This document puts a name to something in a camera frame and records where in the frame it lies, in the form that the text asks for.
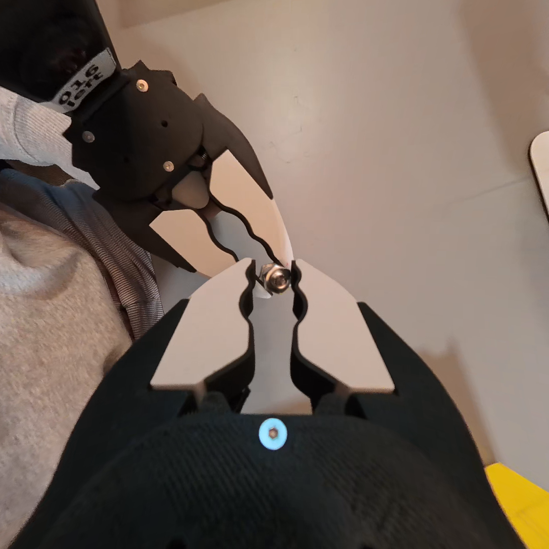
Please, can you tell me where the yellow plastic box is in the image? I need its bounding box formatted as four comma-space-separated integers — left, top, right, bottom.
484, 462, 549, 549

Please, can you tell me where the person's striped garment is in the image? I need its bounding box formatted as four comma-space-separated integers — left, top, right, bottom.
0, 168, 164, 340

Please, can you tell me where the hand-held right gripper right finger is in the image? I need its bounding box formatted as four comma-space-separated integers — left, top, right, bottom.
291, 258, 395, 412

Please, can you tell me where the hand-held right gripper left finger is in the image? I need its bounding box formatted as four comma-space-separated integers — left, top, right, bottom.
149, 257, 257, 412

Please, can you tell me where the person's grey sweater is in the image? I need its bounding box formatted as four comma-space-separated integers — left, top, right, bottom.
0, 204, 134, 549

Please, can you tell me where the person's left forearm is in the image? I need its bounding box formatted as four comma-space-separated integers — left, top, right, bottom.
0, 86, 100, 190

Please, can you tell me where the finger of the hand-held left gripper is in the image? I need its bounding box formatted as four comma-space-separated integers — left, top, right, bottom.
149, 209, 239, 278
209, 148, 293, 267

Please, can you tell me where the white rounded board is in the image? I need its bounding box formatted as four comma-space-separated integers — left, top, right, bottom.
529, 131, 549, 224

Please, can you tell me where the metal bolt with white nuts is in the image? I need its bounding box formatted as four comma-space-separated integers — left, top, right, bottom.
256, 262, 293, 299

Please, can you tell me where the light desk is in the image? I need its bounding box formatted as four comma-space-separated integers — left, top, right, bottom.
99, 0, 549, 477

